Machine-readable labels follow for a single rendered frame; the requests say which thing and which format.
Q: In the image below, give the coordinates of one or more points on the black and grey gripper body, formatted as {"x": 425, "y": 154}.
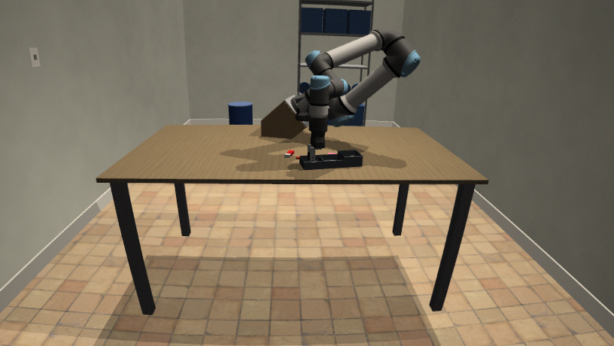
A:
{"x": 318, "y": 120}

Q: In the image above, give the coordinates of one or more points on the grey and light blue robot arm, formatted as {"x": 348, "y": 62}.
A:
{"x": 400, "y": 61}

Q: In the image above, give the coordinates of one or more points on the black rack of bins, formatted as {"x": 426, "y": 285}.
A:
{"x": 344, "y": 159}

